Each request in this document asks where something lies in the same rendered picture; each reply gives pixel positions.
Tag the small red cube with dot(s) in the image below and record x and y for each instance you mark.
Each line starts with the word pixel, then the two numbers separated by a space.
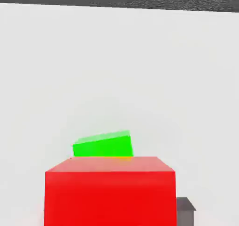
pixel 110 198

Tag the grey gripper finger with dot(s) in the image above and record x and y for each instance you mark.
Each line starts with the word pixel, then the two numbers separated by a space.
pixel 184 213

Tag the small green cube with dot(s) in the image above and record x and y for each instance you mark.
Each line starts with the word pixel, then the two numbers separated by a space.
pixel 102 147

